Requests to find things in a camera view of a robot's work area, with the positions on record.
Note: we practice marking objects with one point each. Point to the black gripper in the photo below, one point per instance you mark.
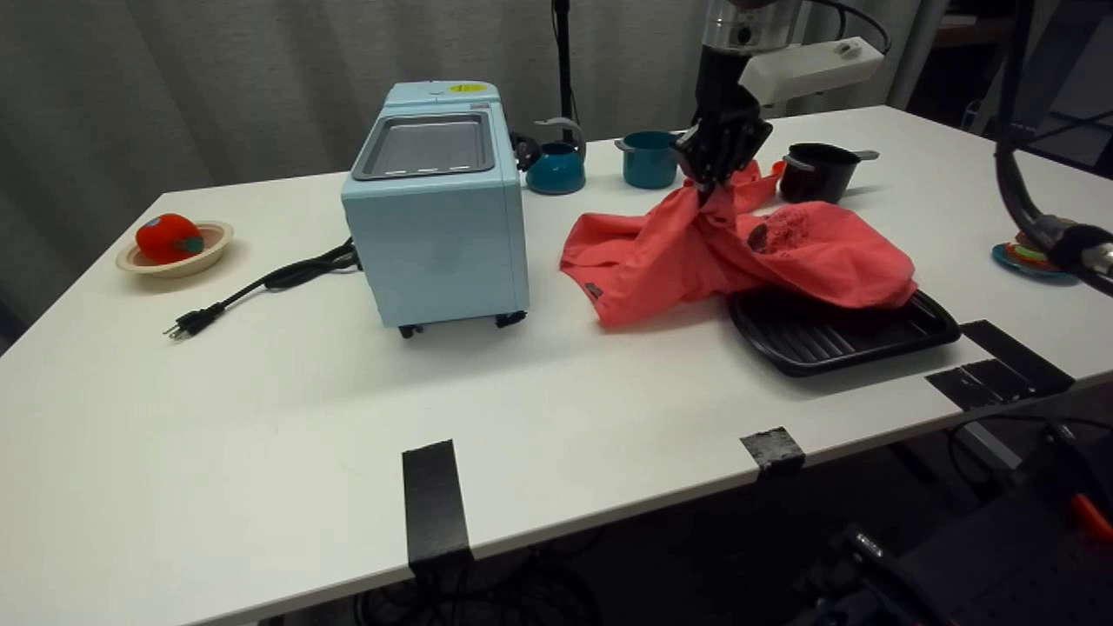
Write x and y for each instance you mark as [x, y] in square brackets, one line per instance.
[720, 104]

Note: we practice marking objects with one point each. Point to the red sweatshirt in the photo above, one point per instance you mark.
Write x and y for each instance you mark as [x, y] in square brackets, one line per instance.
[742, 261]

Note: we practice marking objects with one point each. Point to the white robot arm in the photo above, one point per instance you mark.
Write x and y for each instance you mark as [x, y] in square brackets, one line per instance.
[750, 22]

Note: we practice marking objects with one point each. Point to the teal pot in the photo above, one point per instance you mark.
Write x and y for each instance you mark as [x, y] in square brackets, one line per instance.
[648, 162]

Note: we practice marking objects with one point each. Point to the black pot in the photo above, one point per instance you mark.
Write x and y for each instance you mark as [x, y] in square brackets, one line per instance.
[818, 174]

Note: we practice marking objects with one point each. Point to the teal toy kettle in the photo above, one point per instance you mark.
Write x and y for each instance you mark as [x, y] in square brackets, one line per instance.
[558, 168]

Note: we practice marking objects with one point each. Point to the black ridged grill tray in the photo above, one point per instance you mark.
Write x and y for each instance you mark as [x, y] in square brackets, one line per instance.
[835, 336]

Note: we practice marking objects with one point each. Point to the light blue toaster oven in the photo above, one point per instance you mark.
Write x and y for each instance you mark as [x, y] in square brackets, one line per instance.
[441, 244]

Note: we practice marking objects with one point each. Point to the teal round plate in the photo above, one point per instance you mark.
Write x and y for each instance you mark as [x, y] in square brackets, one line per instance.
[1022, 270]

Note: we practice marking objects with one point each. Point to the long black tape strip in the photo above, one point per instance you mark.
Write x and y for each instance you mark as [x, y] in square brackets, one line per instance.
[437, 506]
[1018, 354]

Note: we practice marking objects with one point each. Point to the beige shallow bowl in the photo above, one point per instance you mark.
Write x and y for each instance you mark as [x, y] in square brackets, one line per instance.
[186, 265]

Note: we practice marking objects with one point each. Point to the red toy tomato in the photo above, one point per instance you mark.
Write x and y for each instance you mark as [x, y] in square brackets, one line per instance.
[169, 237]

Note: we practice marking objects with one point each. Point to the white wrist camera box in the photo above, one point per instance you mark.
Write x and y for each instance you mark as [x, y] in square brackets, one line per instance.
[812, 69]

